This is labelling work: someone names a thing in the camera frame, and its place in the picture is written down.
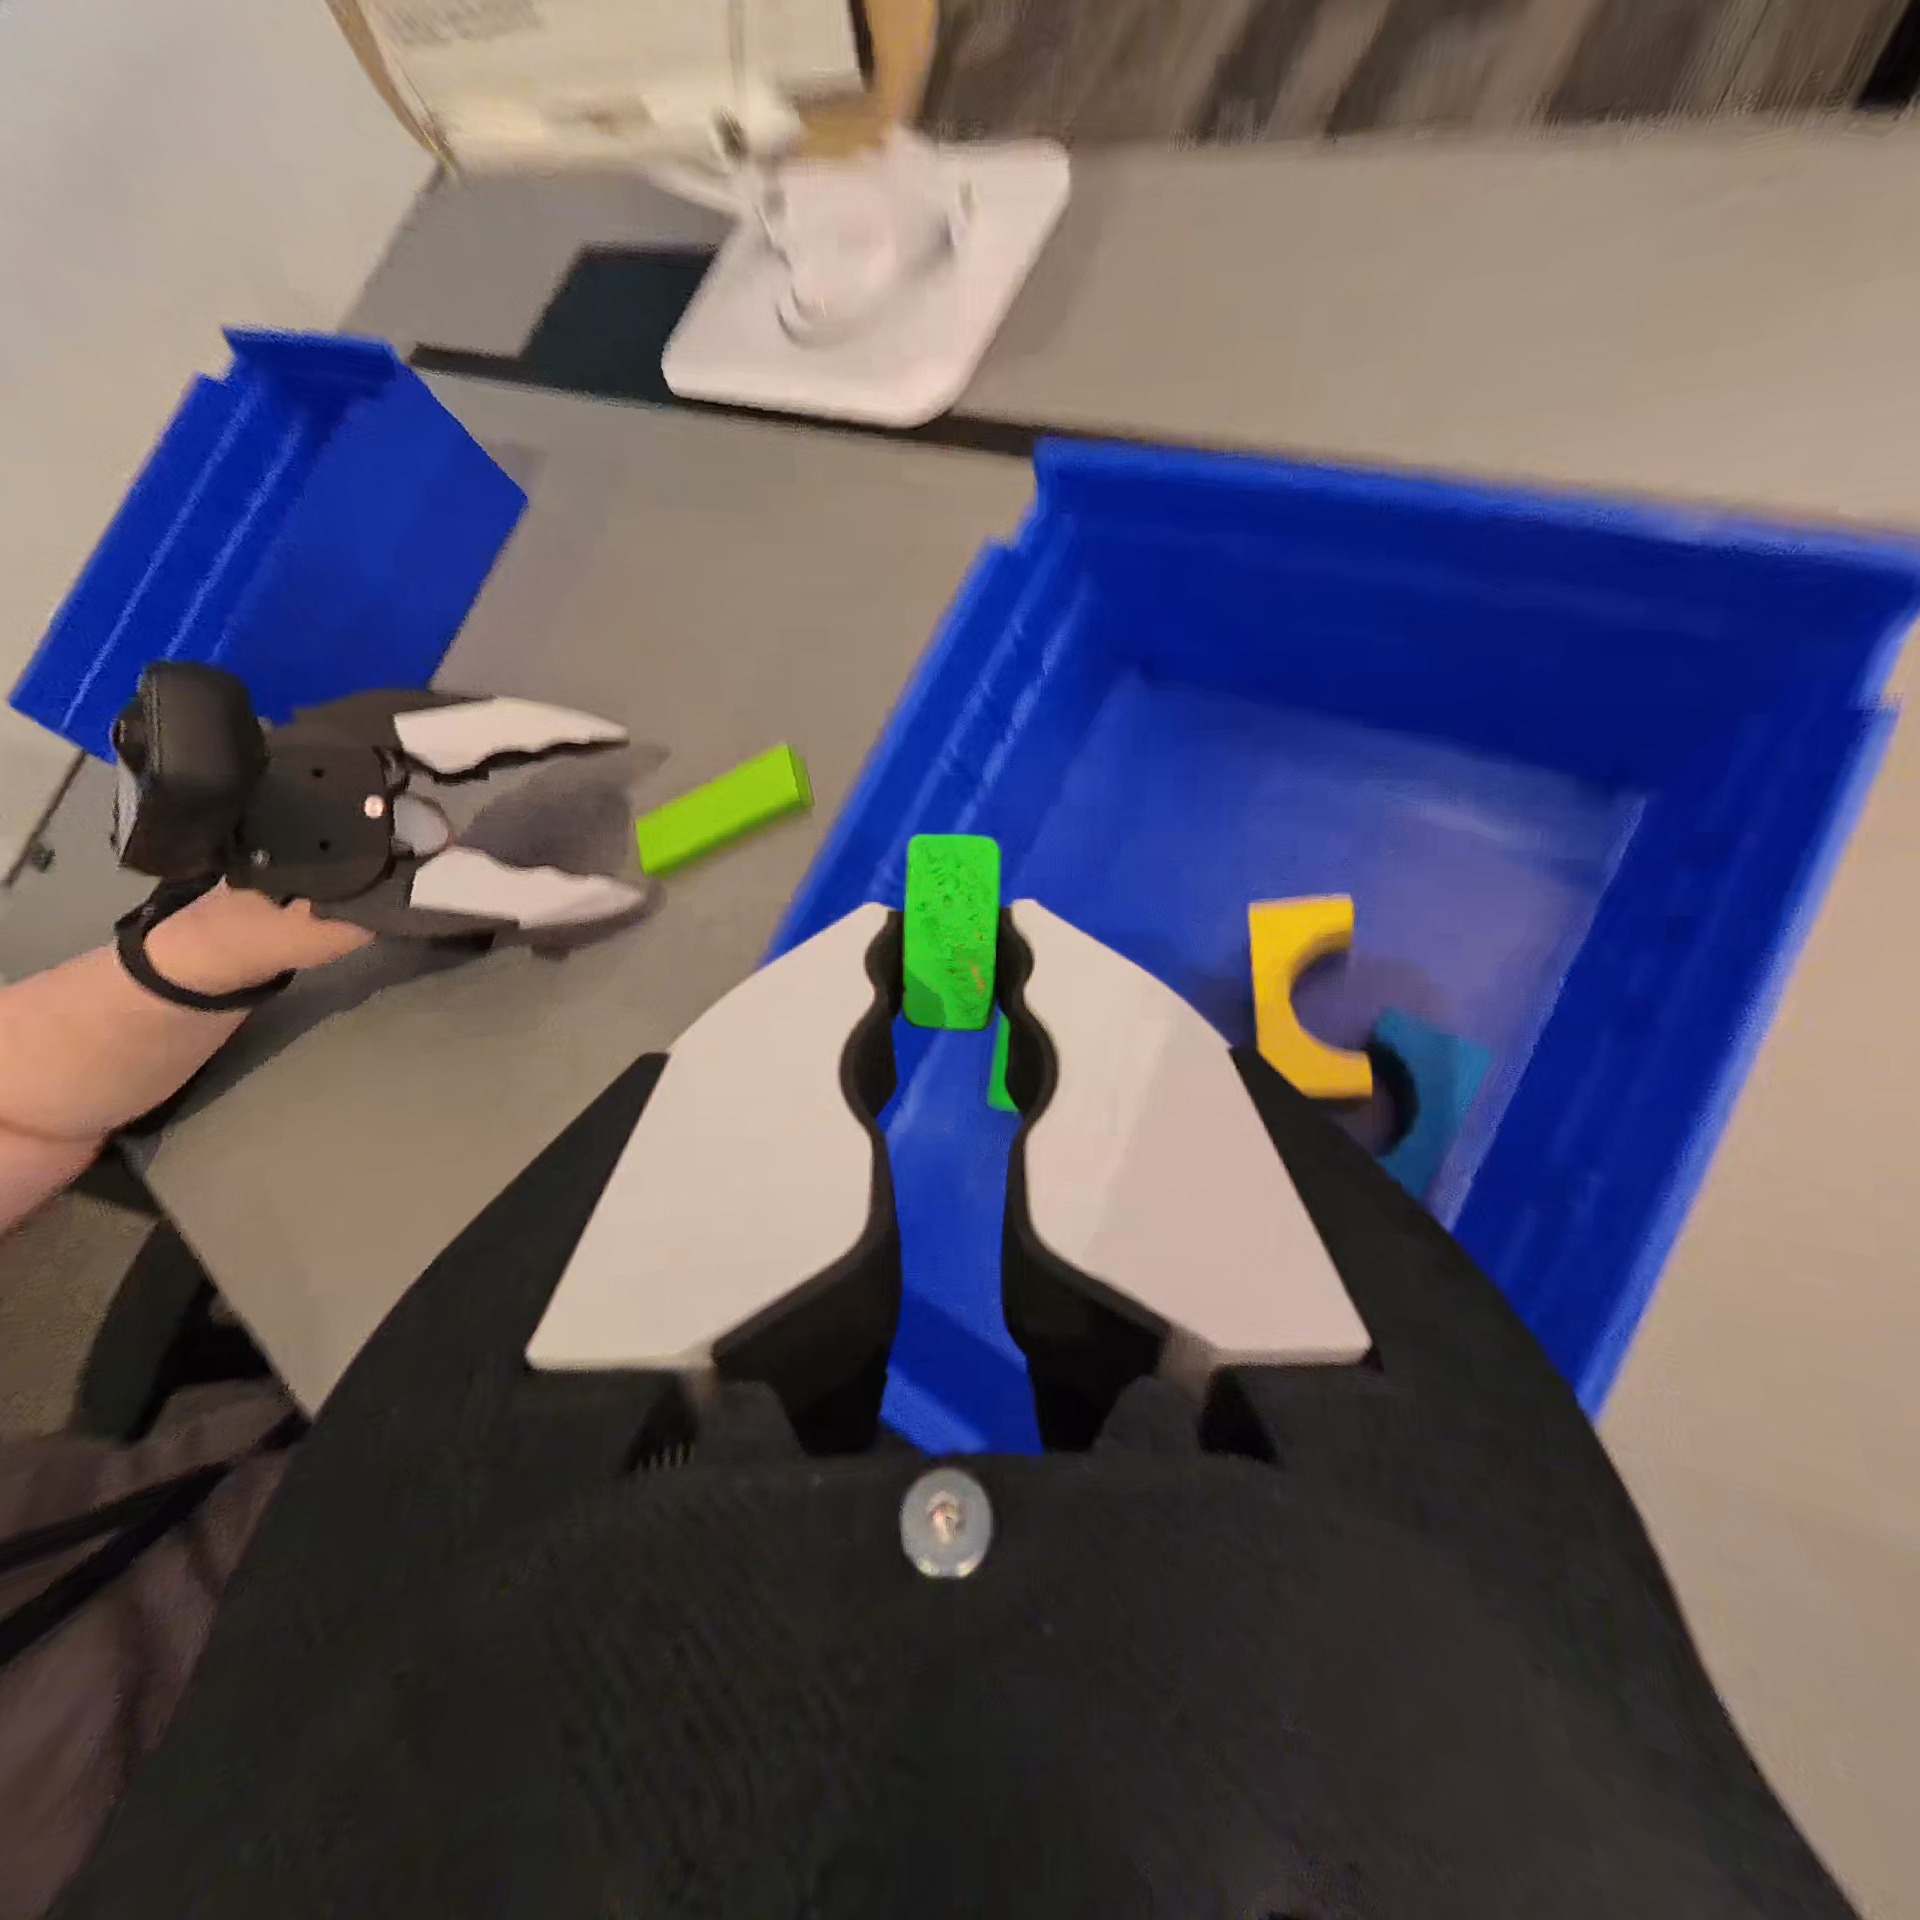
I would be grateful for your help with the lime green plank block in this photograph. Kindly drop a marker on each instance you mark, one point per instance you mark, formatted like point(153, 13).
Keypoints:
point(720, 812)

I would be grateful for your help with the blue plastic bin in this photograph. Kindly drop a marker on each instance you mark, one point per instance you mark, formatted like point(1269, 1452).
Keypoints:
point(271, 557)
point(1680, 721)

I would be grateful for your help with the blue arch block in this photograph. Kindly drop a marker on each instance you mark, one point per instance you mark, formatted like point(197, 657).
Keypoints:
point(1435, 1086)

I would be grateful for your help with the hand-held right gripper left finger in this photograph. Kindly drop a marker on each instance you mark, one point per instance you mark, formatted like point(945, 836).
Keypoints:
point(720, 1202)

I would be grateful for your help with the yellow arch block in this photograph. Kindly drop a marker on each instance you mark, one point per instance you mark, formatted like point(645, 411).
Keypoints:
point(1297, 1006)

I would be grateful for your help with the wooden document stand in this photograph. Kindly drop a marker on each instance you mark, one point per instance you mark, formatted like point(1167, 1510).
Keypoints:
point(872, 271)

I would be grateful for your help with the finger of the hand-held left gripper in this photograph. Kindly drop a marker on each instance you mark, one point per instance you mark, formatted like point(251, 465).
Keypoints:
point(526, 893)
point(511, 731)

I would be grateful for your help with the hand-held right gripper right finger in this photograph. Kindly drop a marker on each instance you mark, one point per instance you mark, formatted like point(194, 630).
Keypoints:
point(1187, 1202)

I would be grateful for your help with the green cylinder block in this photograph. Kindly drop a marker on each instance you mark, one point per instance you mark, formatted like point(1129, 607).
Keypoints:
point(1005, 1076)

